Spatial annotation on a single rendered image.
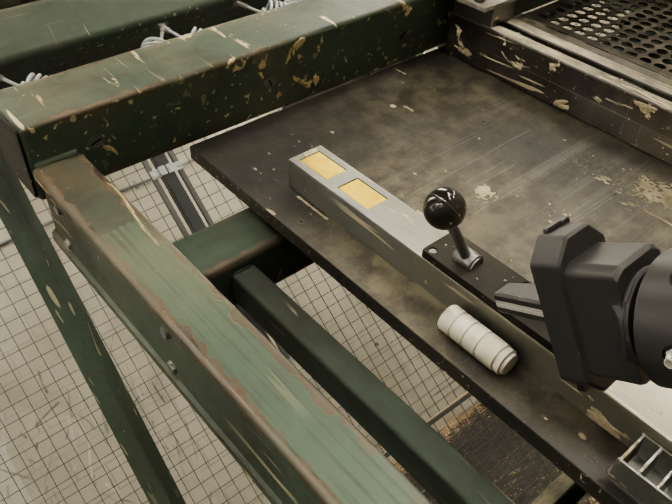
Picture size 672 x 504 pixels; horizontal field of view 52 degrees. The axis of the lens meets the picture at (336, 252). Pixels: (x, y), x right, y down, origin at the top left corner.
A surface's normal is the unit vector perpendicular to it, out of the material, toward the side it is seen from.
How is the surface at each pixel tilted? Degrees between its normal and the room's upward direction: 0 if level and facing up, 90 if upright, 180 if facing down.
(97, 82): 53
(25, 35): 90
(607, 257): 20
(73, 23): 90
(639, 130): 90
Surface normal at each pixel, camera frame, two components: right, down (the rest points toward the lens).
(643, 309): -0.81, -0.16
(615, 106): -0.76, 0.42
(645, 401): 0.04, -0.74
